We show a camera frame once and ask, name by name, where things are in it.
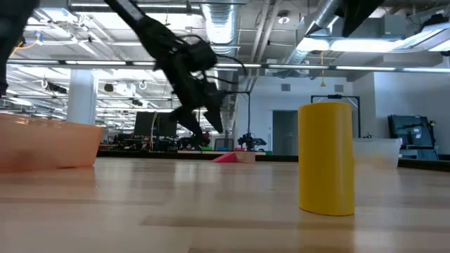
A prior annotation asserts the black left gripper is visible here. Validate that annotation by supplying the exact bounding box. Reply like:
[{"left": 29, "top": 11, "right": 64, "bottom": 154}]
[{"left": 156, "top": 52, "right": 226, "bottom": 138}]

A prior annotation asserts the red wedge block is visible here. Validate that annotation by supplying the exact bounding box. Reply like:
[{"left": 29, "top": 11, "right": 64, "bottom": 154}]
[{"left": 212, "top": 152, "right": 238, "bottom": 164}]

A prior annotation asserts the small natural wood block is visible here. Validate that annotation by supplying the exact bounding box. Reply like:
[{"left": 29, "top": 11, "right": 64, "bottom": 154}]
[{"left": 234, "top": 151, "right": 257, "bottom": 164}]

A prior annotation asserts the yellow cylinder block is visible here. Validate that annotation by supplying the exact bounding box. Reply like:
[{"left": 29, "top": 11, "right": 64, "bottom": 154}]
[{"left": 297, "top": 101, "right": 355, "bottom": 216}]

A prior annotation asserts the black computer monitor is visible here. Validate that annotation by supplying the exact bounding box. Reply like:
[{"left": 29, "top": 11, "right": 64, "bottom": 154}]
[
  {"left": 157, "top": 112, "right": 179, "bottom": 138},
  {"left": 134, "top": 111, "right": 158, "bottom": 138}
]

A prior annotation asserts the grey door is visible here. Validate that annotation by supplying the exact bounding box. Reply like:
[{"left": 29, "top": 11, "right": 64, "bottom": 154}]
[{"left": 272, "top": 110, "right": 299, "bottom": 157}]

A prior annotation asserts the long ceiling light bar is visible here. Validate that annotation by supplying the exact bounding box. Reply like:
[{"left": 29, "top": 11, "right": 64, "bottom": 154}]
[{"left": 6, "top": 58, "right": 450, "bottom": 73}]

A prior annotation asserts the white building column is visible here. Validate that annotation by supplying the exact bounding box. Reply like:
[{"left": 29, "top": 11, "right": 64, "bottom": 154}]
[{"left": 65, "top": 68, "right": 98, "bottom": 126}]

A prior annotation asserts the black monitor cart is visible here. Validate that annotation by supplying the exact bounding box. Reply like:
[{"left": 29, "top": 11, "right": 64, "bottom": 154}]
[{"left": 387, "top": 114, "right": 440, "bottom": 161}]

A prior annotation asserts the clear plastic bin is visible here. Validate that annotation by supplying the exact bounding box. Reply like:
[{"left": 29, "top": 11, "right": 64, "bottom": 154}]
[{"left": 353, "top": 137, "right": 402, "bottom": 169}]

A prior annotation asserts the orange plastic bin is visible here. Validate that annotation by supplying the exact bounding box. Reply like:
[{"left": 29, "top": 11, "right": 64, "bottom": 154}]
[{"left": 0, "top": 112, "right": 105, "bottom": 174}]

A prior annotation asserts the silver ventilation duct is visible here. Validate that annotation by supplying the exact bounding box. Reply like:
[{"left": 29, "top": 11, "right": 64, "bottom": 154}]
[
  {"left": 202, "top": 0, "right": 243, "bottom": 131},
  {"left": 284, "top": 0, "right": 354, "bottom": 66}
]

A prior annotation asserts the black gantry frame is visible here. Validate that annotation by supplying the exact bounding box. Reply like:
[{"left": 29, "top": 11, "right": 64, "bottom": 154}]
[
  {"left": 310, "top": 93, "right": 361, "bottom": 138},
  {"left": 198, "top": 90, "right": 252, "bottom": 152}
]

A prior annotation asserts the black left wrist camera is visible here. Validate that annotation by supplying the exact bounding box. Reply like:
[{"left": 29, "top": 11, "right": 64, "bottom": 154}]
[{"left": 182, "top": 34, "right": 218, "bottom": 73}]

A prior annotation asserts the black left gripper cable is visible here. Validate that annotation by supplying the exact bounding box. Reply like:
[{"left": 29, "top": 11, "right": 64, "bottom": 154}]
[{"left": 207, "top": 52, "right": 249, "bottom": 96}]

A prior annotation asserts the black table edge rail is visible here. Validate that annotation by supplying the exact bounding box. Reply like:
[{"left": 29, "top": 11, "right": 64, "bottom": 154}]
[{"left": 96, "top": 150, "right": 450, "bottom": 173}]

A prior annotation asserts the yellow hanging cord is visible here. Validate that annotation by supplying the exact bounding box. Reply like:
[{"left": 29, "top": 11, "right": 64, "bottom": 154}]
[{"left": 319, "top": 51, "right": 326, "bottom": 88}]

